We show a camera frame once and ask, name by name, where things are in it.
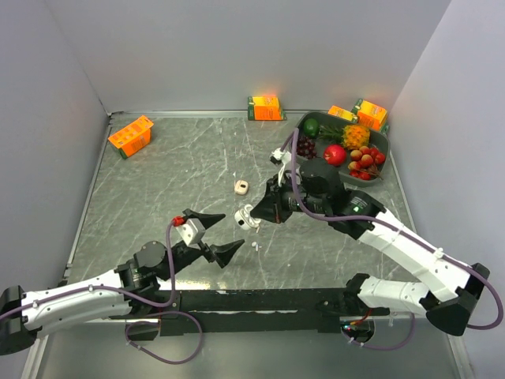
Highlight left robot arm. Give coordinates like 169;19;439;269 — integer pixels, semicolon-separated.
1;209;244;355

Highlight white earbud charging case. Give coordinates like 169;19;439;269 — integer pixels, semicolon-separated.
234;205;260;231

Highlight red lychee bunch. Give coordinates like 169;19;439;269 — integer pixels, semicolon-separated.
347;146;387;181

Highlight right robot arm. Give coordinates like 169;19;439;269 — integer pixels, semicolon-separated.
251;150;489;336

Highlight dark grey fruit tray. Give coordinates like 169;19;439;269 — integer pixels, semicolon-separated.
296;111;390;187

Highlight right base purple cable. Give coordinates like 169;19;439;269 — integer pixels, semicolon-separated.
341;315;417;352

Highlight orange juice carton middle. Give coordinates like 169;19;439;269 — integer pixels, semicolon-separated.
247;96;286;122

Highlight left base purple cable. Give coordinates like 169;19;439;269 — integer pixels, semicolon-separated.
125;308;204;365

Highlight pink earbud charging case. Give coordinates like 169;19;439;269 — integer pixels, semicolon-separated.
234;179;249;196

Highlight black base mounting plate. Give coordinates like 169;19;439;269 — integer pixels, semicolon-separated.
108;287;390;337

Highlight aluminium rail frame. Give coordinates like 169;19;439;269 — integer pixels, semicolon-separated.
21;113;113;379

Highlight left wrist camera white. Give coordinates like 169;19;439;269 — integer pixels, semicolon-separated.
172;216;206;246

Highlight small pineapple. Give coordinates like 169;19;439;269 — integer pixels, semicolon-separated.
319;124;371;150

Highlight green lime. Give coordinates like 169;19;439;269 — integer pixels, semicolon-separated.
303;118;320;138

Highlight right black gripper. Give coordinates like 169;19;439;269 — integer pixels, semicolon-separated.
251;172;328;223

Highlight orange carton behind tray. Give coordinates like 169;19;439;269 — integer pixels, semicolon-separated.
327;105;358;124

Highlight orange juice carton left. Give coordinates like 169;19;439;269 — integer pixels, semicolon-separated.
108;115;154;159

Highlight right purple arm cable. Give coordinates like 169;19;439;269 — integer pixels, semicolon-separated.
278;128;505;331

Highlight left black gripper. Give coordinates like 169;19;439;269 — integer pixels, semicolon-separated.
159;208;244;280

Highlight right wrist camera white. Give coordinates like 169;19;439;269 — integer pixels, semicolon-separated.
270;148;292;187

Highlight orange juice carton right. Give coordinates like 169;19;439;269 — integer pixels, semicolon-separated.
351;99;389;133

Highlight red apple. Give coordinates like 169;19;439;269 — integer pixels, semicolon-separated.
323;144;347;167

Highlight orange juice carton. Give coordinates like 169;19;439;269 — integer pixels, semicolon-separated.
247;96;286;122
108;115;154;159
351;99;389;133

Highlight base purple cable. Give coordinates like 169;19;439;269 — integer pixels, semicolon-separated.
341;315;417;352
125;308;204;365

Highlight dark grape bunch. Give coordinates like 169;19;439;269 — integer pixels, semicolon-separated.
297;136;317;159

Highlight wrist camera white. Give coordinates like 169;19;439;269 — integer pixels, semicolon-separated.
270;148;292;187
172;216;206;246

